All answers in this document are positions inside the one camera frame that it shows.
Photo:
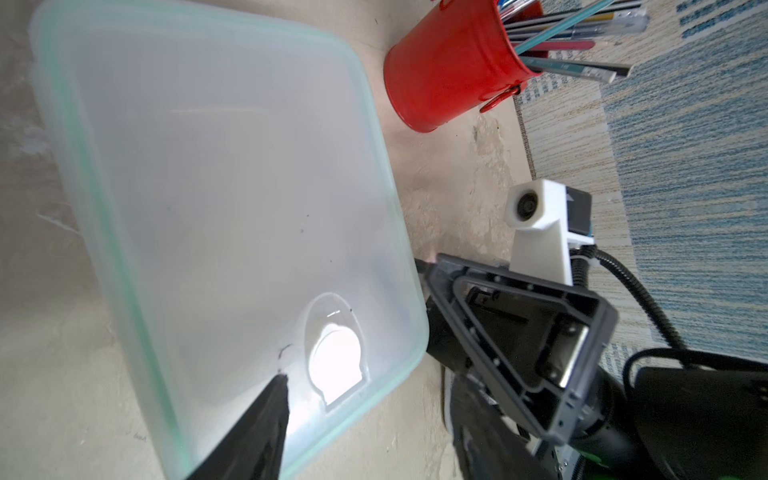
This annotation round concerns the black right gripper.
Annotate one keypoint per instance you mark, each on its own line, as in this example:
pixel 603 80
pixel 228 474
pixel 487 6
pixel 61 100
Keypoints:
pixel 536 345

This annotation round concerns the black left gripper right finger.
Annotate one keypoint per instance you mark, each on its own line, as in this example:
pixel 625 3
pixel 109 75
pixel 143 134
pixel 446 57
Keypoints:
pixel 485 447

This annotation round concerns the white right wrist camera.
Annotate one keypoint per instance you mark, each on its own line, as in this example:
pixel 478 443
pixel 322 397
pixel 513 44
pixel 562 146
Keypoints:
pixel 548 220

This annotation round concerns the red pencil cup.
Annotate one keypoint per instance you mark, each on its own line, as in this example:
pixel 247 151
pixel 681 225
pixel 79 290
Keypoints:
pixel 457 58

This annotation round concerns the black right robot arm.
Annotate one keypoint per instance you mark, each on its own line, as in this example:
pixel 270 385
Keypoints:
pixel 560 459

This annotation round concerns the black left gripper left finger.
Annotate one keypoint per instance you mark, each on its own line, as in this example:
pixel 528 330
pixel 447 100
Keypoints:
pixel 253 448

